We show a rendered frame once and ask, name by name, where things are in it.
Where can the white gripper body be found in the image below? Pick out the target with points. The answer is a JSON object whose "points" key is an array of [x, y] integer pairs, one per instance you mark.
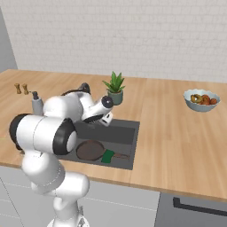
{"points": [[107, 118]]}

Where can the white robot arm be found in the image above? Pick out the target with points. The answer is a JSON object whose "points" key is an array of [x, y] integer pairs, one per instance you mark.
{"points": [[41, 136]]}

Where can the dark grey sink basin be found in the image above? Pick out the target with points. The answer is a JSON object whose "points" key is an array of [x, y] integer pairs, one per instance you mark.
{"points": [[118, 134]]}

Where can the brown frying pan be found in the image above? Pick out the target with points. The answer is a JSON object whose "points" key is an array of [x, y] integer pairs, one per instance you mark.
{"points": [[88, 150]]}

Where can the green sponge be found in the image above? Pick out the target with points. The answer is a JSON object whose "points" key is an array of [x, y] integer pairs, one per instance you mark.
{"points": [[107, 156]]}

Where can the green plant in grey pot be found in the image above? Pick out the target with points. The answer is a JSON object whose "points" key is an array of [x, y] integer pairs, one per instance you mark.
{"points": [[115, 88]]}

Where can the black curved tap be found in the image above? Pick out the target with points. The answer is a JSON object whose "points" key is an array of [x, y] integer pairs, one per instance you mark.
{"points": [[84, 87]]}

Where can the grey soap dispenser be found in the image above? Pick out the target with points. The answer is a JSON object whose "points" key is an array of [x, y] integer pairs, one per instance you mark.
{"points": [[36, 103]]}

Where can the grey drawer front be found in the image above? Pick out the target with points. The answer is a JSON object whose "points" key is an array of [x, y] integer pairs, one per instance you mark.
{"points": [[124, 195]]}

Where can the brown wooden shaker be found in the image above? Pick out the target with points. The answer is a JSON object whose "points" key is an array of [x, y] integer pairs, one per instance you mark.
{"points": [[25, 89], [18, 88]]}

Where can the yellow green fruit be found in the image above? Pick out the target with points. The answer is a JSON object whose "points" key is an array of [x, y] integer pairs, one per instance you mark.
{"points": [[195, 98]]}

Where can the pale blue bowl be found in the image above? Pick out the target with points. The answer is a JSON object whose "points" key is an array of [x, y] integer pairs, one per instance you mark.
{"points": [[201, 107]]}

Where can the grey cupboard door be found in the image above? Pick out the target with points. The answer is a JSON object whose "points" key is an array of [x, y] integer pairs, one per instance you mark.
{"points": [[118, 215]]}

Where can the orange round fruit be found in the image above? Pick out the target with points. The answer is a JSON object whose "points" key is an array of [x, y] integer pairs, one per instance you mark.
{"points": [[205, 98]]}

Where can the red brown round fruit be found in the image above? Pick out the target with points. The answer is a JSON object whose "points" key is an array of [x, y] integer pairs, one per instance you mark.
{"points": [[213, 101]]}

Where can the grey tall cabinet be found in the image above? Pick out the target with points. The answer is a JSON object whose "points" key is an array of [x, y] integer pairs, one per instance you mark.
{"points": [[6, 44]]}

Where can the grey dishwasher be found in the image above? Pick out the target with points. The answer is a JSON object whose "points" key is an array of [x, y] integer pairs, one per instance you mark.
{"points": [[189, 217]]}

